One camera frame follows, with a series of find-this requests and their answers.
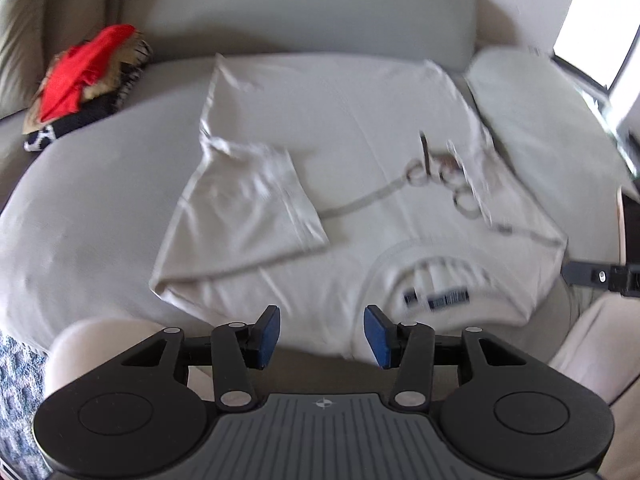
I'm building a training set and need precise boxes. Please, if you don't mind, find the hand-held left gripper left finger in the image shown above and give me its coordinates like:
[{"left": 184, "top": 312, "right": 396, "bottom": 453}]
[{"left": 120, "top": 305, "right": 282, "bottom": 412}]

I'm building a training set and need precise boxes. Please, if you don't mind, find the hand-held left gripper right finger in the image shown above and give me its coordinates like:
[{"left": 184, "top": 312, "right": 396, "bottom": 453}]
[{"left": 364, "top": 305, "right": 528, "bottom": 411}]

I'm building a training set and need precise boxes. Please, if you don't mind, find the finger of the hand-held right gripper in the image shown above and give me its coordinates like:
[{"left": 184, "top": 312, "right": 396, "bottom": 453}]
[{"left": 561, "top": 259, "right": 640, "bottom": 297}]

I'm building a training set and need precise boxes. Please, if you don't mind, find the white t-shirt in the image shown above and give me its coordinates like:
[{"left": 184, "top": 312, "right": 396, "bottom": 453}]
[{"left": 150, "top": 52, "right": 568, "bottom": 361}]

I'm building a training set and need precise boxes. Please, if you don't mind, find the pile of red patterned clothes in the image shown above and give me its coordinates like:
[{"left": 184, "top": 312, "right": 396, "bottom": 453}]
[{"left": 25, "top": 35, "right": 151, "bottom": 131}]

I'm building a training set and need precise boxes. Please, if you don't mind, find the person's right leg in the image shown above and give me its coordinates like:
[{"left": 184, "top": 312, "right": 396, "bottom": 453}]
[{"left": 550, "top": 292, "right": 640, "bottom": 406}]

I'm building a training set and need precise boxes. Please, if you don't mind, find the person's leg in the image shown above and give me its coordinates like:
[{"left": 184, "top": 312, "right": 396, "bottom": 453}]
[
  {"left": 45, "top": 317, "right": 166, "bottom": 411},
  {"left": 550, "top": 292, "right": 640, "bottom": 406}
]

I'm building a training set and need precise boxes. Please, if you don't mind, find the glass side table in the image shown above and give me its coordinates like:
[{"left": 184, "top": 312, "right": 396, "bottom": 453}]
[{"left": 570, "top": 80, "right": 640, "bottom": 181}]

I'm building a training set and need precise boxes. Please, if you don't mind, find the large grey cushion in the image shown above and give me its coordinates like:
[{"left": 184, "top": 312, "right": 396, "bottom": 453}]
[{"left": 465, "top": 47, "right": 640, "bottom": 196}]

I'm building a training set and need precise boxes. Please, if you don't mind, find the person's left leg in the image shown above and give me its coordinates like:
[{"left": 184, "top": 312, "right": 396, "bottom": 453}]
[{"left": 45, "top": 317, "right": 166, "bottom": 411}]

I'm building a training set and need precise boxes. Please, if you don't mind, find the grey sofa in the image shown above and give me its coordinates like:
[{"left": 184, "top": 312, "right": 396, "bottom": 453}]
[{"left": 0, "top": 0, "right": 640, "bottom": 361}]

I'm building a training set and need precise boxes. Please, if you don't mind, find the window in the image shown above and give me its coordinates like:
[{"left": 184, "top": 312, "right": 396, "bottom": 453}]
[{"left": 552, "top": 0, "right": 640, "bottom": 91}]

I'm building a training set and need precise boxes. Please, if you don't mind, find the blue patterned rug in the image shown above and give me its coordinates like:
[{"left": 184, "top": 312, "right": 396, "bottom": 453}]
[{"left": 0, "top": 330, "right": 53, "bottom": 480}]

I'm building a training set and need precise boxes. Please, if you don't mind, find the black white spotted garment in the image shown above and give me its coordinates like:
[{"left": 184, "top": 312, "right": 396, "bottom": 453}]
[{"left": 22, "top": 92, "right": 126, "bottom": 153}]

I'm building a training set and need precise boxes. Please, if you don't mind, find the black white lattice garment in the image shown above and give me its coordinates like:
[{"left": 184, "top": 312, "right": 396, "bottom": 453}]
[{"left": 117, "top": 37, "right": 153, "bottom": 106}]

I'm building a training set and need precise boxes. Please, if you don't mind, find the red garment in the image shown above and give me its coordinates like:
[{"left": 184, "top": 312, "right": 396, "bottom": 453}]
[{"left": 39, "top": 24, "right": 136, "bottom": 121}]

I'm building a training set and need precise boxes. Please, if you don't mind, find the grey sofa back cushion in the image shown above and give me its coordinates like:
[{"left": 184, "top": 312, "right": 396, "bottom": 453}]
[{"left": 107, "top": 0, "right": 476, "bottom": 76}]

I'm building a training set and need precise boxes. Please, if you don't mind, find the light grey throw pillow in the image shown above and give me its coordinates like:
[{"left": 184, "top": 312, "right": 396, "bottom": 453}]
[{"left": 0, "top": 0, "right": 48, "bottom": 118}]

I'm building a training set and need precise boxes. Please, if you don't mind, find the olive throw pillow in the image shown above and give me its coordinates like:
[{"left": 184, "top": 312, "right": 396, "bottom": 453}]
[{"left": 42, "top": 0, "right": 118, "bottom": 56}]

